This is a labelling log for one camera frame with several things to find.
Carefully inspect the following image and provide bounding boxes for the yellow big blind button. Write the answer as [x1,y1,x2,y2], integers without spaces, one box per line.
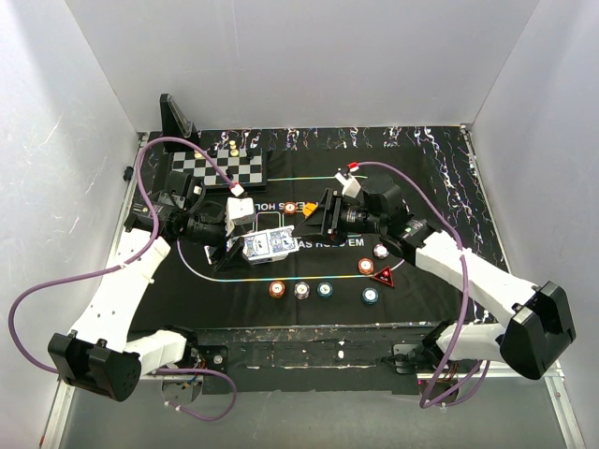
[302,203,317,217]

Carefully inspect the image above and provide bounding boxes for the pink blue chip stack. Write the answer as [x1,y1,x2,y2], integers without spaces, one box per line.
[294,282,311,300]

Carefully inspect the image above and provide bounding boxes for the black triangular stand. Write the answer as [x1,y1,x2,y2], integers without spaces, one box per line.
[159,94,200,146]

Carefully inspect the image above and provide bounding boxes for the green blue chip stack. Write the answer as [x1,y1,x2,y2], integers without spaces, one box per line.
[317,282,333,298]

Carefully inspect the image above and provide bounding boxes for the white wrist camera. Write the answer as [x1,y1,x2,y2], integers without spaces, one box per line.
[335,171,361,199]
[226,196,256,231]

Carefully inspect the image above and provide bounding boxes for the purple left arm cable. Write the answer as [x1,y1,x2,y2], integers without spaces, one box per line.
[8,136,247,374]

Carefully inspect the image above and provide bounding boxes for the orange chips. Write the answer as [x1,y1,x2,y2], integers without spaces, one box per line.
[358,258,374,275]
[283,202,298,215]

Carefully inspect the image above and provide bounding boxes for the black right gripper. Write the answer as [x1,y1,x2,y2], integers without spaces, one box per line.
[291,187,386,247]

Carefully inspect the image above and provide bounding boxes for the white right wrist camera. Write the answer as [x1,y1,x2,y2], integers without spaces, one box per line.
[335,171,361,199]

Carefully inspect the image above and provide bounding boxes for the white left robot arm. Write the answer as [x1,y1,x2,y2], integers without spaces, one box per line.
[48,171,232,402]

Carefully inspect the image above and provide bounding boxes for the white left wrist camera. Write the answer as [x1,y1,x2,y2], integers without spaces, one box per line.
[226,196,256,231]

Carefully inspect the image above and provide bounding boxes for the black poker table mat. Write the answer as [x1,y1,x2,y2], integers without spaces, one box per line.
[133,144,474,327]

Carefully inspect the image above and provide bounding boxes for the red black triangular all-in marker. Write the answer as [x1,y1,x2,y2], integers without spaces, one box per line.
[372,266,394,288]

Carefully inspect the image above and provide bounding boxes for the blue playing card box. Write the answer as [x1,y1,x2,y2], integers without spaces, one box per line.
[242,225,300,265]

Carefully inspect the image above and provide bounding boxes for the green chips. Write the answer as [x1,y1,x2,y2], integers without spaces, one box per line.
[361,287,379,305]

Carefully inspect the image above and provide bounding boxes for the orange red chip stack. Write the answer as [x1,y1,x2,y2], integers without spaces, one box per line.
[269,281,285,298]

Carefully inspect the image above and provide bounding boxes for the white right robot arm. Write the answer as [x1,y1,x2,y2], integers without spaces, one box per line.
[293,172,577,380]

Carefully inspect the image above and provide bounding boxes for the black marbled table cover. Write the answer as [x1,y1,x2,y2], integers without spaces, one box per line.
[125,124,529,327]

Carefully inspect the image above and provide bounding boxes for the black white chessboard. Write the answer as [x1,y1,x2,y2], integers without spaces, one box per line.
[171,149,268,194]

